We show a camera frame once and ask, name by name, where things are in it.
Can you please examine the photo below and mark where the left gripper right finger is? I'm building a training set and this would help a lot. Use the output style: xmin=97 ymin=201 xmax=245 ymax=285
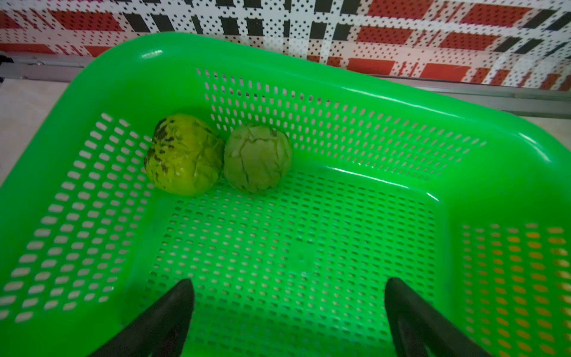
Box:
xmin=385 ymin=278 xmax=490 ymax=356

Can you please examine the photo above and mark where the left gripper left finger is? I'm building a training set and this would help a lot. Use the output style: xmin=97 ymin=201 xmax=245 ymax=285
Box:
xmin=91 ymin=279 xmax=195 ymax=356

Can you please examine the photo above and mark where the green custard apple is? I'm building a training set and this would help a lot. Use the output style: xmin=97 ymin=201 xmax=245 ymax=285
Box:
xmin=223 ymin=125 xmax=293 ymax=193

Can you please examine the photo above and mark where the custard apple in basket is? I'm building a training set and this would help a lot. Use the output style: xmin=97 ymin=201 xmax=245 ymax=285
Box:
xmin=144 ymin=114 xmax=225 ymax=196

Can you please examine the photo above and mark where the green basket with apples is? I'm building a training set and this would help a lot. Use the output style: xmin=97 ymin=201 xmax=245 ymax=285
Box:
xmin=1 ymin=33 xmax=570 ymax=356

